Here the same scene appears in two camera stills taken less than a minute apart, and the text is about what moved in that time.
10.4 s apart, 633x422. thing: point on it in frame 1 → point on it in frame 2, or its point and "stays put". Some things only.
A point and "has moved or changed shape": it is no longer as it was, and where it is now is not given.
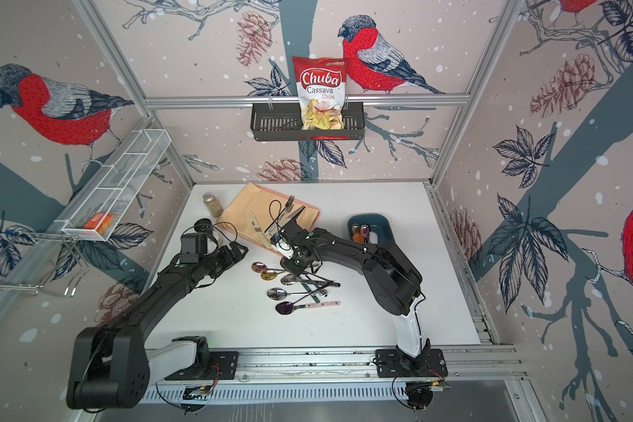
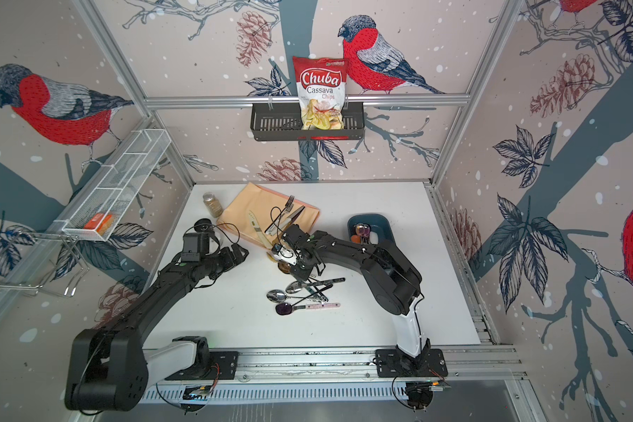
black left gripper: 229,258 stays put
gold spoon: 270,275 has moved or changed shape
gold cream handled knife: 256,226 stays put
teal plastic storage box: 377,222 stays put
